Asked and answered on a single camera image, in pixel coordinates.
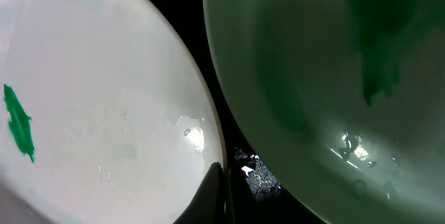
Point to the upper light green plate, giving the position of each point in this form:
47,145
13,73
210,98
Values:
343,100

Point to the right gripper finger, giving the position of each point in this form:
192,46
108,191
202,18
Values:
207,205

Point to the white plate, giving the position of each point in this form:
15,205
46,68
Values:
105,116

